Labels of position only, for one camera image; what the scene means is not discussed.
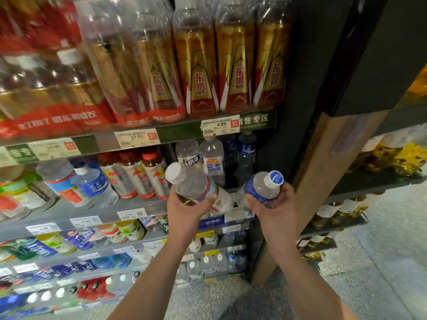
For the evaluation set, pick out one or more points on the person's left hand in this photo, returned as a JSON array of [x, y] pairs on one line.
[[181, 219]]

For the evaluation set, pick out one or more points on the person's right hand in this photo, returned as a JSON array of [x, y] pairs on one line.
[[278, 223]]

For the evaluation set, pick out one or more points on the person's left thumb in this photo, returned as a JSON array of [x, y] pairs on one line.
[[206, 202]]

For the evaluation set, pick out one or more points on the person's right thumb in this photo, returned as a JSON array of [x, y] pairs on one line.
[[255, 202]]

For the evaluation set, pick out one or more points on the blue-label water bottle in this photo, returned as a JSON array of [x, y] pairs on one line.
[[246, 153], [263, 189], [95, 188]]

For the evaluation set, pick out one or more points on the clear white-cap drink bottle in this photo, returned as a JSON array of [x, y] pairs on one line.
[[196, 186], [188, 153], [212, 159]]

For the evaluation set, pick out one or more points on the person's left forearm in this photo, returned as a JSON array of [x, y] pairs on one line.
[[151, 283]]

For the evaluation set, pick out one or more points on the person's right forearm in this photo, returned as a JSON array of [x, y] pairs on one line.
[[307, 286]]

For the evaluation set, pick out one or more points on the red-cap drink bottle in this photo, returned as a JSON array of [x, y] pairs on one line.
[[136, 176], [115, 178], [156, 174]]

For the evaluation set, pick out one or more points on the wooden pillar panel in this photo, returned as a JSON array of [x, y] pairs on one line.
[[317, 183]]

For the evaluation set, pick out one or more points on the white shelf price tag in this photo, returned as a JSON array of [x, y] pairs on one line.
[[220, 125], [55, 149], [137, 137]]

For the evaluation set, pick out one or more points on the green shelf strip sign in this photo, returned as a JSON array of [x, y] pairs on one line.
[[256, 119], [20, 153]]

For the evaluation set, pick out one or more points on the grey metal shelving unit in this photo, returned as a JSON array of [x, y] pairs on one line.
[[100, 209]]

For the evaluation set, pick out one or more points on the rows of assorted shelf bottles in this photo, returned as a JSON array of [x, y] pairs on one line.
[[100, 263]]

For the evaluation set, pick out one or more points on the gold energy drink bottle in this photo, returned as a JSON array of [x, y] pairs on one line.
[[236, 63], [196, 66], [272, 63]]

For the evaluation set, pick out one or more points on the pile of gold packets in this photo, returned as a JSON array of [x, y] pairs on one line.
[[390, 158]]

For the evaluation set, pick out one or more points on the red-blue label water bottle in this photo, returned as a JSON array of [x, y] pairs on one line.
[[61, 183]]

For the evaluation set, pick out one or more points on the black shelf end panel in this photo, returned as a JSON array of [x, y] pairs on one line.
[[310, 63]]

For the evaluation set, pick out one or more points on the plastic-wrapped gold bottle pack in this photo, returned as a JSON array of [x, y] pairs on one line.
[[133, 63]]

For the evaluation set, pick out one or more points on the dark side shelving unit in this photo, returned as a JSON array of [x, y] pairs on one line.
[[377, 96]]

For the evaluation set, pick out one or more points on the green-label drink bottle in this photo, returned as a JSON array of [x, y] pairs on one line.
[[26, 193]]

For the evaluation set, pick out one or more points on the red-wrapped bottle multipack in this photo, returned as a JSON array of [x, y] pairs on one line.
[[40, 69]]

